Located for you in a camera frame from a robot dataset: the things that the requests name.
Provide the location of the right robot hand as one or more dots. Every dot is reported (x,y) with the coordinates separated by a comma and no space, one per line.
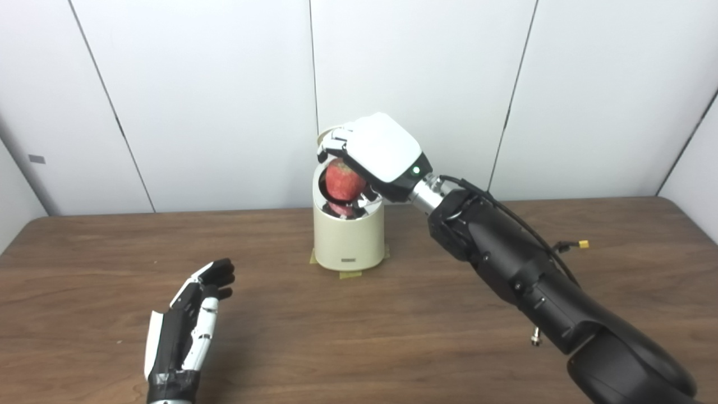
(384,148)

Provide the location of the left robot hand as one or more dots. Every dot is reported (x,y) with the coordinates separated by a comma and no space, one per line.
(174,336)

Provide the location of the red apple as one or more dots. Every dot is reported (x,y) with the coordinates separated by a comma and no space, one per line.
(343,180)

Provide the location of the cream-colored bin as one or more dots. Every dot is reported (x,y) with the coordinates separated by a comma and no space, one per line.
(348,241)

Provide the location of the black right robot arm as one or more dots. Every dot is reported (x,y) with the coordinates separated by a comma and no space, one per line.
(521,269)

